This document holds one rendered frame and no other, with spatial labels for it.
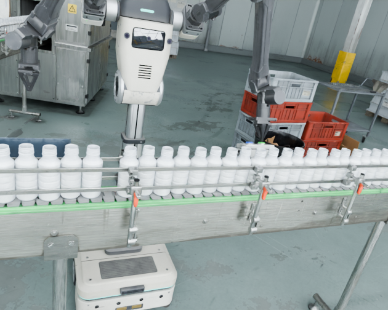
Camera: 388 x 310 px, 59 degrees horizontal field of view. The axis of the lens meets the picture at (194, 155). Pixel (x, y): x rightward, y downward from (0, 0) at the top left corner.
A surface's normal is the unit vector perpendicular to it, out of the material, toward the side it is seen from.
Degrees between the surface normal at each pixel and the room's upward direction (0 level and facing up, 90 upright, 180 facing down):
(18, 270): 0
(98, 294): 90
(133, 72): 90
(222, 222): 90
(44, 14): 107
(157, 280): 31
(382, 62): 90
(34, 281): 0
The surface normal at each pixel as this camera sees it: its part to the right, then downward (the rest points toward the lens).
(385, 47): -0.92, 0.00
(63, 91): 0.05, 0.41
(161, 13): 0.35, 0.44
